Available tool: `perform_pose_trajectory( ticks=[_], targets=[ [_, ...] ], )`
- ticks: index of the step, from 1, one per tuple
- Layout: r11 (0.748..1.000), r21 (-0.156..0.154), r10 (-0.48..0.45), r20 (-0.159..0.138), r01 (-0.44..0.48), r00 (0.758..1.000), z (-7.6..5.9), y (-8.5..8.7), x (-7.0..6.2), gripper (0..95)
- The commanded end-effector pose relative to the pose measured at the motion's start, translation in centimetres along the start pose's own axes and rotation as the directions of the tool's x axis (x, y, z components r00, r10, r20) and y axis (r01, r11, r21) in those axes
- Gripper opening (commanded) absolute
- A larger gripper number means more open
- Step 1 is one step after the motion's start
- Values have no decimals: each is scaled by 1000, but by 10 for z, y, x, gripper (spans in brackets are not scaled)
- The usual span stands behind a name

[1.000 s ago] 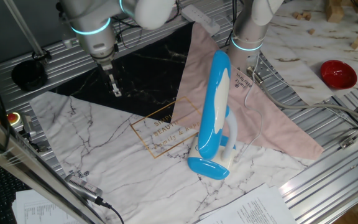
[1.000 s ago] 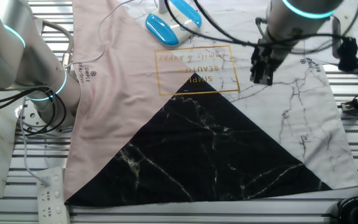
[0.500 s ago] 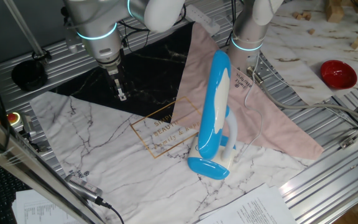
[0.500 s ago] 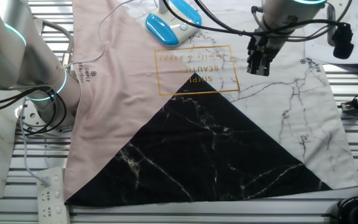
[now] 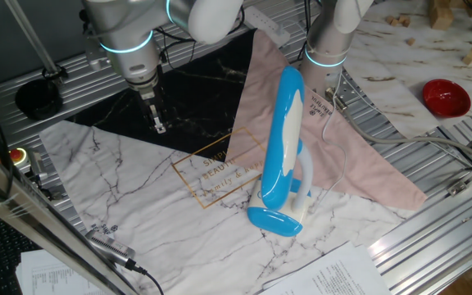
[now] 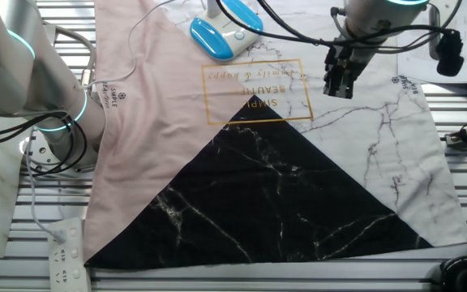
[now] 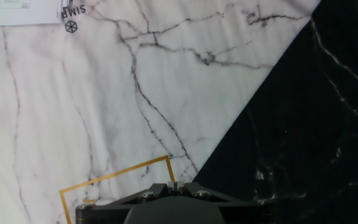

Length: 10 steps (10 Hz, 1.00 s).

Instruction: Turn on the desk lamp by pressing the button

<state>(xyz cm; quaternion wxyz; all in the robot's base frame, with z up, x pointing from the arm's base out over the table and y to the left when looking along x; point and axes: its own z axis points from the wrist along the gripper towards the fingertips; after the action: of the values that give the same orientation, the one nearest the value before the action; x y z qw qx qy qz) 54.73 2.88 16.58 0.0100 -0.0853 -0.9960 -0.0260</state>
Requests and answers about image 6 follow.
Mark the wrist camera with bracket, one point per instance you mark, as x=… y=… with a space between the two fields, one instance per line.
x=449 y=52

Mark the blue white desk lamp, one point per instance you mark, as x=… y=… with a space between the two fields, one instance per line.
x=217 y=40

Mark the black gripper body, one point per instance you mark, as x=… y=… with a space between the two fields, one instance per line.
x=343 y=65

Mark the printed paper sheet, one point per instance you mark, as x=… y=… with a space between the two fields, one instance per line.
x=460 y=48

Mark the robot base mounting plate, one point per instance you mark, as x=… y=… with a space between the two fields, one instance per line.
x=41 y=152

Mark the marble pink black tablecloth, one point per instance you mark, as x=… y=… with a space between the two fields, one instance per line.
x=258 y=182

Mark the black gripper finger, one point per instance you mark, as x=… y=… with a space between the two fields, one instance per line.
x=347 y=90
x=331 y=88

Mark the black round stand base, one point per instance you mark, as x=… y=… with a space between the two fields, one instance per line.
x=464 y=276

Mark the white power strip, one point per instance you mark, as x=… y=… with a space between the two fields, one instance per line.
x=69 y=259

